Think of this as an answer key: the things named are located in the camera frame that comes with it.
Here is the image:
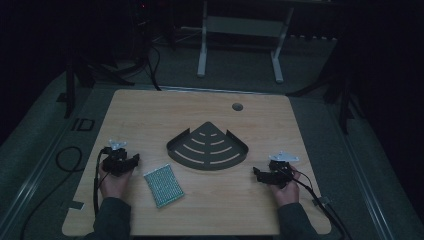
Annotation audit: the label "black floor tape marks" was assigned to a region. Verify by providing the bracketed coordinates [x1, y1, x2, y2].
[70, 117, 96, 132]

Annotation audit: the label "dark metal corner shelf tray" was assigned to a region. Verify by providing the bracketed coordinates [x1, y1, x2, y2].
[165, 121, 250, 172]

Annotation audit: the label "person's right hand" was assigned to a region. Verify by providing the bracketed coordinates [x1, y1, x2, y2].
[269, 165, 301, 208]

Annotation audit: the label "white metal table frame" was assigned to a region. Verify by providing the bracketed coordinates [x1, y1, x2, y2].
[196, 0, 296, 85]

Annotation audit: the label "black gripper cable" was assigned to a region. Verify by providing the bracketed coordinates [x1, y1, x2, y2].
[290, 168, 355, 240]
[92, 147, 112, 218]

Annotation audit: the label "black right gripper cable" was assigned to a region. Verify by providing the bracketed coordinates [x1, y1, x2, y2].
[290, 168, 355, 240]

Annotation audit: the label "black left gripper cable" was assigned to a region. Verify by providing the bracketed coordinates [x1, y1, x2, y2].
[92, 147, 112, 218]

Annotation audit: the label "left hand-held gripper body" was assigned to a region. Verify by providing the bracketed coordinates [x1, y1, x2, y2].
[101, 139, 135, 177]

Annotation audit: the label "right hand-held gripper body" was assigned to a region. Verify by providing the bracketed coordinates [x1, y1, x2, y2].
[265, 151, 300, 190]

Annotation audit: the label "person's left hand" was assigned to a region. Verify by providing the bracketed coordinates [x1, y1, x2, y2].
[98, 166, 135, 200]

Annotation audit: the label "black tripod stand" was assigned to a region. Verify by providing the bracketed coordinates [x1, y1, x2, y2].
[285, 63, 358, 136]
[55, 56, 136, 120]

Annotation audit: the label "white-dotted square plate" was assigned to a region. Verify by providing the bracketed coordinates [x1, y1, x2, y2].
[143, 163, 186, 210]

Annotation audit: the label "black floor cable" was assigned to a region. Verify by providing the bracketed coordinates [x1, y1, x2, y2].
[19, 145, 84, 240]

